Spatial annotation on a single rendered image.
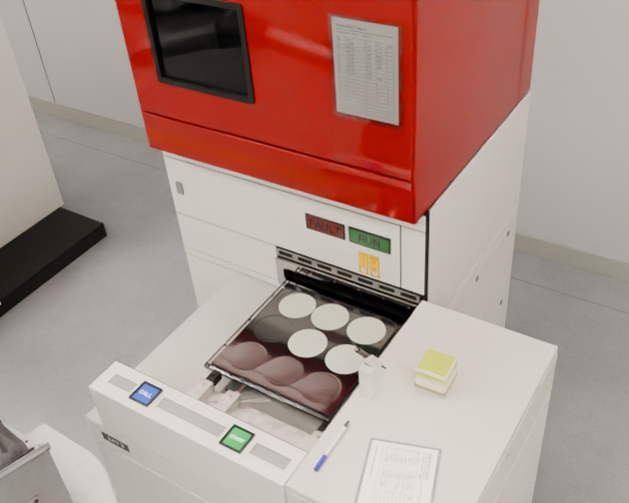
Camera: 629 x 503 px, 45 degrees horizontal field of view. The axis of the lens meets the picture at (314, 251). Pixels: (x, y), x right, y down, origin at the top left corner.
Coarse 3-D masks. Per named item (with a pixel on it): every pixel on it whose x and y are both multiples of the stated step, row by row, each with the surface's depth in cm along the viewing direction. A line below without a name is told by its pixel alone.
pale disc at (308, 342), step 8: (296, 336) 194; (304, 336) 194; (312, 336) 194; (320, 336) 194; (288, 344) 192; (296, 344) 192; (304, 344) 192; (312, 344) 192; (320, 344) 191; (296, 352) 190; (304, 352) 190; (312, 352) 189; (320, 352) 189
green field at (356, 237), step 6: (354, 234) 192; (360, 234) 191; (366, 234) 190; (354, 240) 193; (360, 240) 192; (366, 240) 191; (372, 240) 190; (378, 240) 188; (384, 240) 187; (366, 246) 192; (372, 246) 191; (378, 246) 190; (384, 246) 188
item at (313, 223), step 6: (312, 222) 198; (318, 222) 197; (324, 222) 195; (312, 228) 199; (318, 228) 198; (324, 228) 197; (330, 228) 195; (336, 228) 194; (330, 234) 197; (336, 234) 195; (342, 234) 194
